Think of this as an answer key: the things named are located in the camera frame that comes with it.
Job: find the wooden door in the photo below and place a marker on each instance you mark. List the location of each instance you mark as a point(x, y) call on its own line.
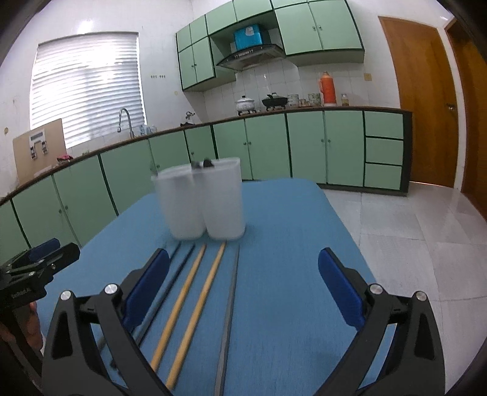
point(471, 114)
point(418, 106)

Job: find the wooden chopstick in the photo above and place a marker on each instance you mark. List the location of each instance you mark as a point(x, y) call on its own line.
point(179, 304)
point(200, 304)

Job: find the white window blind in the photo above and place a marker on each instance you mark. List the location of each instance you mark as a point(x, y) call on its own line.
point(87, 87)

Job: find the orange thermos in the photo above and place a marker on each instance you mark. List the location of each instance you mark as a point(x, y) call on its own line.
point(328, 91)

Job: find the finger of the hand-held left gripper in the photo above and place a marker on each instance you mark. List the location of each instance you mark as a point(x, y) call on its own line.
point(43, 249)
point(66, 253)

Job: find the red cloth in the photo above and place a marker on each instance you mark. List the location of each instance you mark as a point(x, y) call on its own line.
point(64, 157)

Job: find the blue box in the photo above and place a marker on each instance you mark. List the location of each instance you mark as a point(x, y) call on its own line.
point(248, 37)

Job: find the person's left hand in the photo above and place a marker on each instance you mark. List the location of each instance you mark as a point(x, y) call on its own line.
point(32, 325)

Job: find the white two-compartment utensil holder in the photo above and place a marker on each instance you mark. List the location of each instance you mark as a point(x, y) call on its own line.
point(220, 201)

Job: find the green cabinet unit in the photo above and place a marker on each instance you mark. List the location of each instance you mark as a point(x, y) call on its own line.
point(334, 26)
point(342, 144)

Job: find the white cooking pot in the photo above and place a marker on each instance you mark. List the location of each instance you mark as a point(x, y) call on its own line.
point(244, 104)

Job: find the clear bottles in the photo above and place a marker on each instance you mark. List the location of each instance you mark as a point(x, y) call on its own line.
point(146, 130)

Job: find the blue tablecloth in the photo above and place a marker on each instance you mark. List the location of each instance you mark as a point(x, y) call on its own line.
point(274, 236)

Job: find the black wok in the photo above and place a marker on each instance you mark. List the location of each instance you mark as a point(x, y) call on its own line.
point(274, 101)

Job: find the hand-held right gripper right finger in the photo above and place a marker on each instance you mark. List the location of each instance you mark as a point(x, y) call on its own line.
point(342, 293)

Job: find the green upper cabinet unit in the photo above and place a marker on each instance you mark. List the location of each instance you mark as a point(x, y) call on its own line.
point(334, 26)

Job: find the green lower cabinet unit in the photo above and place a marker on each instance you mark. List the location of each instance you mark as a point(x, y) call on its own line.
point(342, 144)

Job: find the metal kitchen faucet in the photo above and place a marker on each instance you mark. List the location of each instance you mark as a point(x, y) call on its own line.
point(123, 122)

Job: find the small glass jar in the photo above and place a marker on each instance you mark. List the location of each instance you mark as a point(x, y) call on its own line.
point(344, 100)

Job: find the patterned ceramic container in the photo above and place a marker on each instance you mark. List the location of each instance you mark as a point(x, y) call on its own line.
point(314, 99)

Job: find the dark green chopstick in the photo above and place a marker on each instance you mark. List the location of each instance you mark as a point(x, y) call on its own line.
point(179, 270)
point(173, 256)
point(228, 323)

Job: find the cardboard box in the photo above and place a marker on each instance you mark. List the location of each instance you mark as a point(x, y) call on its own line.
point(53, 141)

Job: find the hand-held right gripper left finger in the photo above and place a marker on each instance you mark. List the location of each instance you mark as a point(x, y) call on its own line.
point(148, 289)

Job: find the range hood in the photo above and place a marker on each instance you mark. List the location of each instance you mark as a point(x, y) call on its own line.
point(251, 55)

